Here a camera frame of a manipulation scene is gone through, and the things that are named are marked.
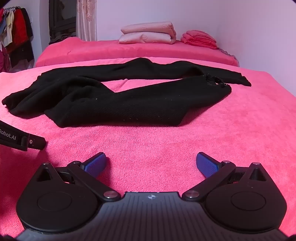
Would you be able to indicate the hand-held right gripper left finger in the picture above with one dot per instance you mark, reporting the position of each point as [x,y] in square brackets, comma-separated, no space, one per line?
[96,163]

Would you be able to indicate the dark wooden cabinet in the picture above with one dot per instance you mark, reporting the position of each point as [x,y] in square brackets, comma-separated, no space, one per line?
[62,20]

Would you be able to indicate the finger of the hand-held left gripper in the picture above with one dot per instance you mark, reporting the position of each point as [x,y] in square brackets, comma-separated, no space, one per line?
[32,141]

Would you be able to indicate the folded red blanket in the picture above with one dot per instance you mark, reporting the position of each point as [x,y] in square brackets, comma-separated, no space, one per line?
[200,39]

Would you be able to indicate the pink terry blanket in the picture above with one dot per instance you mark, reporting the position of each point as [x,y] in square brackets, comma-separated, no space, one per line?
[161,143]

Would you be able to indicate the black pants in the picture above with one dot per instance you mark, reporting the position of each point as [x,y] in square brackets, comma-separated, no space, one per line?
[120,104]

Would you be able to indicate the patterned pink curtain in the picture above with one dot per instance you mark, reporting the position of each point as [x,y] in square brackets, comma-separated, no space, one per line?
[86,19]

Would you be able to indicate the hanging clothes on rack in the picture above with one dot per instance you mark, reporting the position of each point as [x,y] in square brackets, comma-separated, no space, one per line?
[16,34]

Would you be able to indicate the light pink pillow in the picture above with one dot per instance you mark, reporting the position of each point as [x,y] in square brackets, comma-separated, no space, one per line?
[148,27]
[143,38]

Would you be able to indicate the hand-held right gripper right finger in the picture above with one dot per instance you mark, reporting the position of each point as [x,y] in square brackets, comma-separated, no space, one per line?
[207,164]

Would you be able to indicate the pink bed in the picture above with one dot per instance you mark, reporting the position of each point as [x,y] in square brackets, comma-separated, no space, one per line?
[115,49]

